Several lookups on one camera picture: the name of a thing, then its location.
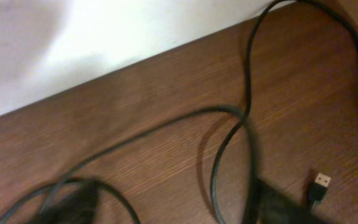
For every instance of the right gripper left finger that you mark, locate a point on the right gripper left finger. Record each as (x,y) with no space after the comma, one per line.
(77,208)

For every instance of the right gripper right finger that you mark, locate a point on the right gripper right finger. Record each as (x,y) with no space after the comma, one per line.
(277,208)

